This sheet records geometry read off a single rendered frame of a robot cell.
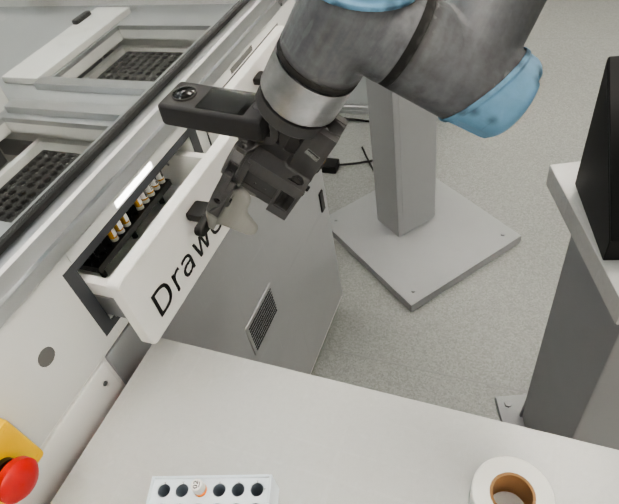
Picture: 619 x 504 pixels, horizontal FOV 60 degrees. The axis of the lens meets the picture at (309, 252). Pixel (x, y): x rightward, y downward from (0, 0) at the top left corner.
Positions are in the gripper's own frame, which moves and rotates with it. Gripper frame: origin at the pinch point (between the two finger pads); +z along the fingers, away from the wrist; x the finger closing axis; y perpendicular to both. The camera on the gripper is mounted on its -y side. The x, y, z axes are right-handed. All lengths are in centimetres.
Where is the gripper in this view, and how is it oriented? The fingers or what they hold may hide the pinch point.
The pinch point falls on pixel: (216, 207)
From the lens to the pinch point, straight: 64.4
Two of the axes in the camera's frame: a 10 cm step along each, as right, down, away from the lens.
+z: -4.1, 4.8, 7.8
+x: 3.4, -7.1, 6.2
